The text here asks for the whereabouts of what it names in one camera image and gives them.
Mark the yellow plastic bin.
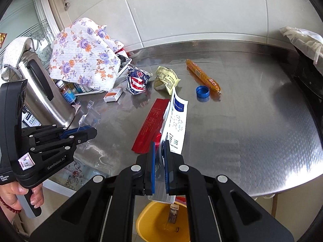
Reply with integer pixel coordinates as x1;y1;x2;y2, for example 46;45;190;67
136;200;191;242

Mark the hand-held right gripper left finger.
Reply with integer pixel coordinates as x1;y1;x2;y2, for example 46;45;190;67
30;141;157;242

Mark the white plastic tray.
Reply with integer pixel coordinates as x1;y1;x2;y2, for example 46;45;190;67
73;55;133;96

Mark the crumpled white cloth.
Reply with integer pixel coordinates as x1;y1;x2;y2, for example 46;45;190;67
279;26;323;65

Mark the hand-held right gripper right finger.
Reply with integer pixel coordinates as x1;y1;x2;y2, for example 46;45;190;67
163;140;295;242

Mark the white knitted cloth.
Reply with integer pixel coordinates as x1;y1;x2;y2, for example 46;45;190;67
0;37;39;81

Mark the white black printed box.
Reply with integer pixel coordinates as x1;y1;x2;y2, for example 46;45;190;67
21;111;42;129

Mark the crumpled red white blue wrapper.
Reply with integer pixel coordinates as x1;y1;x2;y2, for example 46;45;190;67
126;65;153;96

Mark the frosted glass door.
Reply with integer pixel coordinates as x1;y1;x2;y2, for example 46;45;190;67
0;0;64;65

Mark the red white packet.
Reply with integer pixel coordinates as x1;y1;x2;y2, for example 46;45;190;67
115;47;131;58

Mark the stainless steel kettle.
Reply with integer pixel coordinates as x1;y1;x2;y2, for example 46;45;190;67
16;50;76;129

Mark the clear plastic blister pack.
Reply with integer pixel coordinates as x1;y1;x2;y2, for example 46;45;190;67
74;100;102;132

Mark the blue label medicine bottle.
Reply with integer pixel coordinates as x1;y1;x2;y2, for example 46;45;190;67
60;81;78;105

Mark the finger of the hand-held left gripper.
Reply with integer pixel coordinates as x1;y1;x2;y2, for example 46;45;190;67
21;124;91;145
30;127;98;157

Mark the floral white cloth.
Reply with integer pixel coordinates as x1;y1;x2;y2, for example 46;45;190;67
49;18;126;93

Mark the black appliance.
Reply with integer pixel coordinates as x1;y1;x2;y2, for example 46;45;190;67
293;45;323;123

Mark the red bead bracelet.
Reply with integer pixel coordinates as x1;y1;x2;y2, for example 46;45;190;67
0;196;23;215

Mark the person's left hand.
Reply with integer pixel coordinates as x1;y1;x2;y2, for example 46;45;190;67
0;181;45;215

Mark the red foil wrapper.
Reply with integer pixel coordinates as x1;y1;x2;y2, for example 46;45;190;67
132;98;171;155

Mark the orange wrapped sausage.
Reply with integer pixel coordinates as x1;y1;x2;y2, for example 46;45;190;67
186;59;222;95

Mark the small orange white box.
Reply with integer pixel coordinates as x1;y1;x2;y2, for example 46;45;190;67
103;87;124;103

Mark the small brown packet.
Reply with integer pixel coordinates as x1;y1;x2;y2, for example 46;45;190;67
165;204;181;226

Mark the person's left forearm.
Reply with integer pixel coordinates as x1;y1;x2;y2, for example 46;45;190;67
0;205;14;223

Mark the pale yellow snack wrapper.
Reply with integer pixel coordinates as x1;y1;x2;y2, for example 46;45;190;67
154;66;181;95

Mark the blue bottle cap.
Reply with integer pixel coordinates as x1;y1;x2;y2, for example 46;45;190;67
195;86;210;99

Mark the black plastic object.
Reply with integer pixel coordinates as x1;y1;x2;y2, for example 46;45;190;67
118;55;130;69

